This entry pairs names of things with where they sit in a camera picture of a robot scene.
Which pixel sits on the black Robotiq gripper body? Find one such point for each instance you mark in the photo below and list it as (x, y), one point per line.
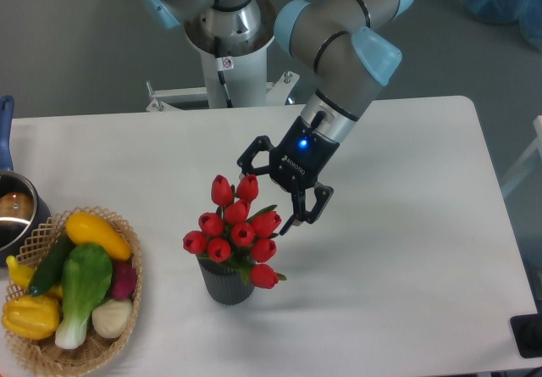
(302, 154)

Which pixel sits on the red tulip bouquet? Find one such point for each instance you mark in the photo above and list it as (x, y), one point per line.
(233, 238)

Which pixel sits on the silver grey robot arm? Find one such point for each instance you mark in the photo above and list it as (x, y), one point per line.
(336, 39)

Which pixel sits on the dark grey ribbed vase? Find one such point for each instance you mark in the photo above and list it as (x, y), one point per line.
(224, 285)

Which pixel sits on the purple red radish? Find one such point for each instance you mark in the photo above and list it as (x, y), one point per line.
(123, 282)

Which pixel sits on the yellow squash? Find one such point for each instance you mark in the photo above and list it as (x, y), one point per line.
(83, 228)

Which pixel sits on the green bok choy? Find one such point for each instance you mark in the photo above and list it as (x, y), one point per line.
(86, 279)

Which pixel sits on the white garlic bulb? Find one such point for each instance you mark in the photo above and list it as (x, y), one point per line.
(110, 319)

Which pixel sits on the woven wicker basket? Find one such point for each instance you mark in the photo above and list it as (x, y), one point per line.
(44, 358)

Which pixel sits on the black device at edge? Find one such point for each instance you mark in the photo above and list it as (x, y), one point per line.
(527, 334)

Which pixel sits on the dark green cucumber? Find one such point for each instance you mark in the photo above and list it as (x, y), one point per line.
(49, 272)

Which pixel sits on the small yellow banana pepper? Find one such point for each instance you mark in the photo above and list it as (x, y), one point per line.
(21, 275)

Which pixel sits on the yellow bell pepper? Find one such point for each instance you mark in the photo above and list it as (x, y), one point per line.
(34, 318)

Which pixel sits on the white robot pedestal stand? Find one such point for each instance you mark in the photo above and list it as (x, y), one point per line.
(231, 82)

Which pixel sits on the blue handled saucepan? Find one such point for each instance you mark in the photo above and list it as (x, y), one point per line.
(22, 208)

